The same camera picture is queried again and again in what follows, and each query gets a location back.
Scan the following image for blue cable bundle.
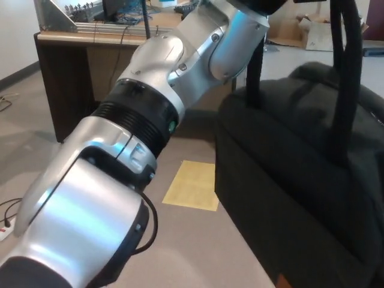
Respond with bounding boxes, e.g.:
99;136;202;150
116;0;157;24

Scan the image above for black lunch bag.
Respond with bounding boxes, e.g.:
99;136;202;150
214;0;384;288

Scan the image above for yellow paper sheet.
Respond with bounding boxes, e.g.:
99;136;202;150
162;160;220;212

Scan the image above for open cardboard box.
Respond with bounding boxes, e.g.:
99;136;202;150
295;13;370;50

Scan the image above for flat cardboard sheet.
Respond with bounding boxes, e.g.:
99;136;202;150
266;17;310;49

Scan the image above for black computer monitor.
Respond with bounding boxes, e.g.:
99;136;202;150
95;0;119;23

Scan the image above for black device with knobs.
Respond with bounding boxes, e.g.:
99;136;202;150
64;2;100;23

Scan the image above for white power strip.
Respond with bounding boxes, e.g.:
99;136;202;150
0;218;19;241

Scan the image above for dark wooden desk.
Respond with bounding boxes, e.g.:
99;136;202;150
33;29;238;143

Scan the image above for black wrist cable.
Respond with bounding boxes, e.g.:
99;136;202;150
140;0;152;40

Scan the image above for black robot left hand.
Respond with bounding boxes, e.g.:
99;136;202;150
227;0;328;16

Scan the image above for aluminium profile frame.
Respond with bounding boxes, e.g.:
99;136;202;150
38;0;181;34

